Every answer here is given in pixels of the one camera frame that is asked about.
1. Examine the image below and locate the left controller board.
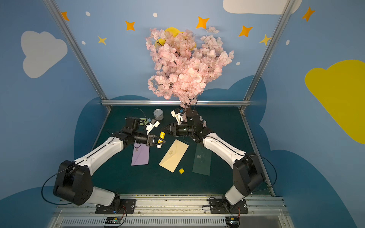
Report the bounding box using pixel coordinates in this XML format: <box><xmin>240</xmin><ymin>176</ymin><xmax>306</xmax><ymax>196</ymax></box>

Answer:
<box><xmin>104</xmin><ymin>217</ymin><xmax>123</xmax><ymax>228</ymax></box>

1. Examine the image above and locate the aluminium mounting rail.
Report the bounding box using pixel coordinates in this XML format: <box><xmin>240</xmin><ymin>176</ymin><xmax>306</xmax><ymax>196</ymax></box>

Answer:
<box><xmin>48</xmin><ymin>195</ymin><xmax>294</xmax><ymax>228</ymax></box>

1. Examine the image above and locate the controller board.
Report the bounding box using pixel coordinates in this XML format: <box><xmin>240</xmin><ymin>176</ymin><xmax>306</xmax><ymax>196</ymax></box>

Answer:
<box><xmin>225</xmin><ymin>216</ymin><xmax>240</xmax><ymax>228</ymax></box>
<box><xmin>104</xmin><ymin>217</ymin><xmax>123</xmax><ymax>228</ymax></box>

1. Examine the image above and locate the cream yellow envelope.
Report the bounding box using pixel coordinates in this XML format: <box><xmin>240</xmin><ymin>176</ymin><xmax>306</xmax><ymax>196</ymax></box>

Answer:
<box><xmin>159</xmin><ymin>140</ymin><xmax>189</xmax><ymax>173</ymax></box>

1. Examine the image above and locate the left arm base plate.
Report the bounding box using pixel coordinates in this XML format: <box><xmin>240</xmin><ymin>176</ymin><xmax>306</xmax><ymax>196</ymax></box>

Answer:
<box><xmin>95</xmin><ymin>199</ymin><xmax>136</xmax><ymax>214</ymax></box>

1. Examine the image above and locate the silver tin can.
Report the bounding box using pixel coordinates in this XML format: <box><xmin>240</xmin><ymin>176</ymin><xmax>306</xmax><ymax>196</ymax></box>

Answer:
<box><xmin>153</xmin><ymin>109</ymin><xmax>163</xmax><ymax>121</ymax></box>

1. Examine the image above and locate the back horizontal aluminium bar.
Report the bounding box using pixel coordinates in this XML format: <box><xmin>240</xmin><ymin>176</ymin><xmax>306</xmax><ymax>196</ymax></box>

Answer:
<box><xmin>101</xmin><ymin>100</ymin><xmax>251</xmax><ymax>106</ymax></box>

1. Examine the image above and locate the right aluminium frame post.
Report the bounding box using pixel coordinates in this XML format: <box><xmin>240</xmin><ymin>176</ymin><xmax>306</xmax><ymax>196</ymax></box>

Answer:
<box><xmin>240</xmin><ymin>0</ymin><xmax>296</xmax><ymax>114</ymax></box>

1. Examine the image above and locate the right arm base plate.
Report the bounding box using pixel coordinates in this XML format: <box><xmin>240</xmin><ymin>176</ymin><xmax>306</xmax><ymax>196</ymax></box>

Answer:
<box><xmin>208</xmin><ymin>197</ymin><xmax>249</xmax><ymax>214</ymax></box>

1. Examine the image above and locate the aluminium frame post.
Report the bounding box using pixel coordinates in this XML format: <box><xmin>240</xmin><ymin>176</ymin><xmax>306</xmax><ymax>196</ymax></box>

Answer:
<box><xmin>240</xmin><ymin>0</ymin><xmax>296</xmax><ymax>114</ymax></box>
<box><xmin>43</xmin><ymin>0</ymin><xmax>108</xmax><ymax>101</ymax></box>

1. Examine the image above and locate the green toy garden fork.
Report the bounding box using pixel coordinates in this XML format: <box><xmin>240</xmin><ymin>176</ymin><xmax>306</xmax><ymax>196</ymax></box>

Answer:
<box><xmin>140</xmin><ymin>118</ymin><xmax>149</xmax><ymax>126</ymax></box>

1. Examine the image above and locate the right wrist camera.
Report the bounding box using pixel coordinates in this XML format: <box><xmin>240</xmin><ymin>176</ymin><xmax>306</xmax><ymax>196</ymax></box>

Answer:
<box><xmin>171</xmin><ymin>108</ymin><xmax>184</xmax><ymax>125</ymax></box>

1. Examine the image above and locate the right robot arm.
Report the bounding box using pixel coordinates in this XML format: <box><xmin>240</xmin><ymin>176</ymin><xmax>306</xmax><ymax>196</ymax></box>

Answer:
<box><xmin>163</xmin><ymin>108</ymin><xmax>266</xmax><ymax>206</ymax></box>

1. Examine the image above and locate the yellow glue stick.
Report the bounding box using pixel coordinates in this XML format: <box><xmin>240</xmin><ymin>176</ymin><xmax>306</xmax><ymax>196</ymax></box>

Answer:
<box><xmin>156</xmin><ymin>132</ymin><xmax>165</xmax><ymax>148</ymax></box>

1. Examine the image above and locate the right controller board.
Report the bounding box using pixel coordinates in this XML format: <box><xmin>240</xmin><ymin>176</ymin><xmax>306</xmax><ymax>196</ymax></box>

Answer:
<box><xmin>225</xmin><ymin>216</ymin><xmax>240</xmax><ymax>228</ymax></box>

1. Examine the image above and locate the purple envelope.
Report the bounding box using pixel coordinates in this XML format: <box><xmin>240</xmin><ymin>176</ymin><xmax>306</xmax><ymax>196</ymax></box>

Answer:
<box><xmin>131</xmin><ymin>143</ymin><xmax>150</xmax><ymax>166</ymax></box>

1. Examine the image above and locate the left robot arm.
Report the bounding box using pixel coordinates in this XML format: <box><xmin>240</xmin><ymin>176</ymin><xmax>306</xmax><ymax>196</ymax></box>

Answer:
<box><xmin>53</xmin><ymin>117</ymin><xmax>165</xmax><ymax>211</ymax></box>

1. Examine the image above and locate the pink cherry blossom tree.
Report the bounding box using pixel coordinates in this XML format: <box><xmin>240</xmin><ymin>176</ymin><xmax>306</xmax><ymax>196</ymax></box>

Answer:
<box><xmin>145</xmin><ymin>27</ymin><xmax>234</xmax><ymax>109</ymax></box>

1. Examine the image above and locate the left aluminium frame post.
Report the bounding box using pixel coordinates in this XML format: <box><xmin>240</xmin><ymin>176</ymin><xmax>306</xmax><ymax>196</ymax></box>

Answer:
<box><xmin>43</xmin><ymin>0</ymin><xmax>108</xmax><ymax>101</ymax></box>

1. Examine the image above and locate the dark green envelope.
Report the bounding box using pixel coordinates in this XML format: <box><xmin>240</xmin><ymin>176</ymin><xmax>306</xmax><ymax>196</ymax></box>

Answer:
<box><xmin>192</xmin><ymin>144</ymin><xmax>212</xmax><ymax>176</ymax></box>

